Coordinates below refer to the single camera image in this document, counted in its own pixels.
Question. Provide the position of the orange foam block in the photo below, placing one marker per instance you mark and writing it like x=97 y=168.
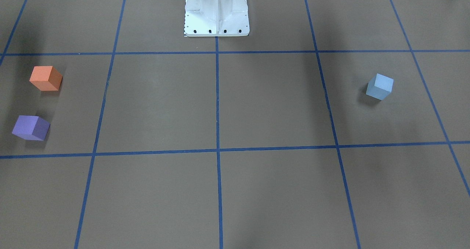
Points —
x=46 y=78

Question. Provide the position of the light blue foam block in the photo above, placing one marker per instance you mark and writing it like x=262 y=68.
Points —
x=379 y=87

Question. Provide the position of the purple foam block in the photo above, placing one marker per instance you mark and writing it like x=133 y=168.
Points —
x=31 y=128

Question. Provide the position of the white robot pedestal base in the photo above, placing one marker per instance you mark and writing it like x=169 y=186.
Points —
x=216 y=18

